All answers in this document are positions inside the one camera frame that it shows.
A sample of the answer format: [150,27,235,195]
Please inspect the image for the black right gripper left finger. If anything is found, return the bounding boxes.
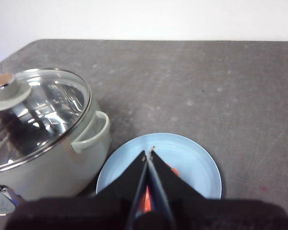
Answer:
[4,150,149,230]

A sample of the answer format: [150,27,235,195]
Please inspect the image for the glass lid with green knob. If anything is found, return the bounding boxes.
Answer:
[0,68,92,173]

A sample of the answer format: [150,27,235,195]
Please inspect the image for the small orange pumpkin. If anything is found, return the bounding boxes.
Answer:
[143,164,180,214]

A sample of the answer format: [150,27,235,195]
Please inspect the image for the blue round plate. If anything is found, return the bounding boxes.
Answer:
[96,133,223,201]

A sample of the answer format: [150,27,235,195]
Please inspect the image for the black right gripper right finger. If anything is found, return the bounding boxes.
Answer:
[147,149,288,230]

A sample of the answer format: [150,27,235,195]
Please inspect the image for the pale green electric steamer pot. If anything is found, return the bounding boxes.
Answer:
[0,95,111,216]

